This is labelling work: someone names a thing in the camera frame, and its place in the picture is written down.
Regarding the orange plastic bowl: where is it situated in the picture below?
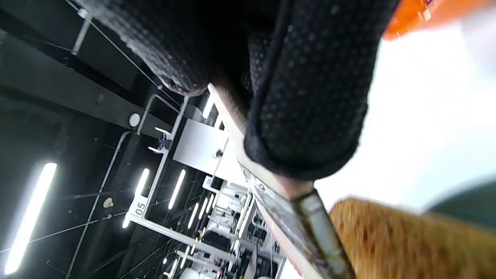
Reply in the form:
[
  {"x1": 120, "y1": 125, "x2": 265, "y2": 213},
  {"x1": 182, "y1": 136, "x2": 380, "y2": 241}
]
[{"x1": 384, "y1": 0, "x2": 496, "y2": 41}]

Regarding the brown bread slice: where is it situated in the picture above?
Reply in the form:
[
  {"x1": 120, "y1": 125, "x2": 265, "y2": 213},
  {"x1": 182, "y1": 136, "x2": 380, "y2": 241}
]
[{"x1": 329, "y1": 198, "x2": 496, "y2": 279}]

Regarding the person's right hand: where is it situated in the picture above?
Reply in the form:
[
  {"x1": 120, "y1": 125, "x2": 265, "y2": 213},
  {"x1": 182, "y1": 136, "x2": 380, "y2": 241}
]
[{"x1": 74, "y1": 0, "x2": 400, "y2": 181}]

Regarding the teal round plate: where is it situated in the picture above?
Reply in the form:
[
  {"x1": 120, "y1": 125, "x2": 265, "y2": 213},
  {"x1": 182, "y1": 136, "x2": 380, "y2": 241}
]
[{"x1": 426, "y1": 182, "x2": 496, "y2": 229}]

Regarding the row of ceiling light tubes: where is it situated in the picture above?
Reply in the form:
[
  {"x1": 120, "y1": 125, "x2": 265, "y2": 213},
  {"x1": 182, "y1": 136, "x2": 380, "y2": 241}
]
[{"x1": 4, "y1": 97, "x2": 217, "y2": 279}]

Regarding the wooden brush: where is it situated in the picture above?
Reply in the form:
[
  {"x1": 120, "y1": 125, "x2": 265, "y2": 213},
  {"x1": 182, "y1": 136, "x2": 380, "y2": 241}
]
[{"x1": 207, "y1": 83, "x2": 357, "y2": 279}]

